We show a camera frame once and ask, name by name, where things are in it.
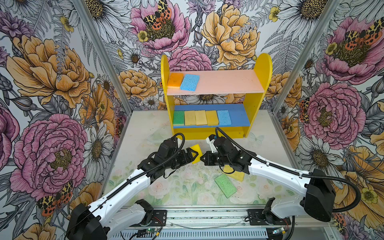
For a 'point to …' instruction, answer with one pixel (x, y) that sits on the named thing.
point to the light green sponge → (225, 185)
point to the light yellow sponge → (200, 117)
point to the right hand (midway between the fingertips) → (201, 163)
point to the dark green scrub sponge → (178, 118)
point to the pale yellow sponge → (190, 118)
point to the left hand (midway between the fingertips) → (192, 160)
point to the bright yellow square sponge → (197, 148)
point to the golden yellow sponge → (212, 118)
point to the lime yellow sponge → (237, 175)
